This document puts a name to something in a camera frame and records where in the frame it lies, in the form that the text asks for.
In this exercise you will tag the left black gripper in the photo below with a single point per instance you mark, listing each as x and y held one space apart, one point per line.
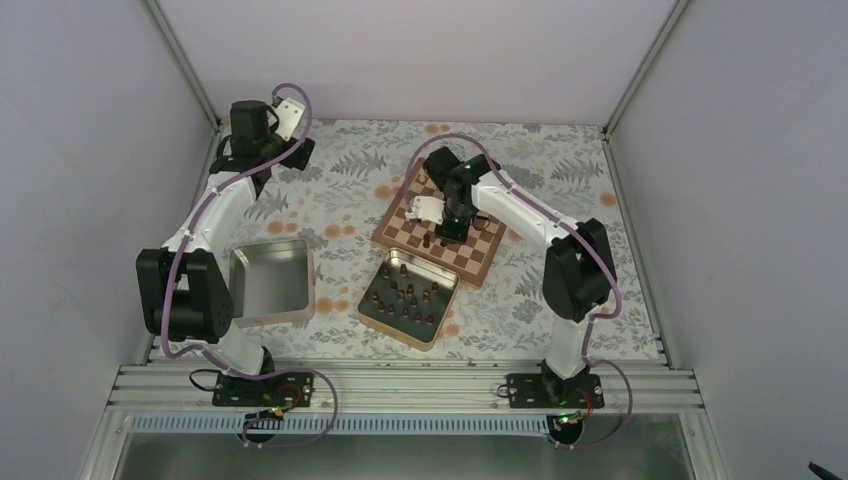
300 162

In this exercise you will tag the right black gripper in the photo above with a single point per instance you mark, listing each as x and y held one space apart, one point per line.
457 236

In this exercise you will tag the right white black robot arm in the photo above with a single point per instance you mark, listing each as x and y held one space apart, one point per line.
578 273

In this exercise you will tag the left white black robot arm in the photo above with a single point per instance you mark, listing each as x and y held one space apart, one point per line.
185 298

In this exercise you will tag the gold tin with dark pieces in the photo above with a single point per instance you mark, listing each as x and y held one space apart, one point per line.
408 299

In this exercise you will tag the wooden chessboard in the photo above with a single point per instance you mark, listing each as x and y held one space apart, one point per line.
471 260

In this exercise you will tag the floral patterned table mat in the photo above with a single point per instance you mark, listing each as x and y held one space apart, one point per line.
352 177

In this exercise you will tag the empty silver tin lid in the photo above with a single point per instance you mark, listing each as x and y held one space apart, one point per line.
272 283

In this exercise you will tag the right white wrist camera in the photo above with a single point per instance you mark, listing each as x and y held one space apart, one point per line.
425 209

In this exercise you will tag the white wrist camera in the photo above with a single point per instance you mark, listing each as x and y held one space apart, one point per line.
289 113
425 209

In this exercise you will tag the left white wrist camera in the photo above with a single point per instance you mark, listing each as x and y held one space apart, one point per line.
289 113

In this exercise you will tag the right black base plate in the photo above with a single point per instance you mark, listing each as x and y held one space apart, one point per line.
535 391

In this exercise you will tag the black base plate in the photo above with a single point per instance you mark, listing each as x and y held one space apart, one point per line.
535 391
284 391

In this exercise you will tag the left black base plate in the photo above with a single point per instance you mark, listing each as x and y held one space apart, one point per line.
284 391

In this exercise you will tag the aluminium rail frame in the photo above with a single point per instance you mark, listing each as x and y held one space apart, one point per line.
451 387

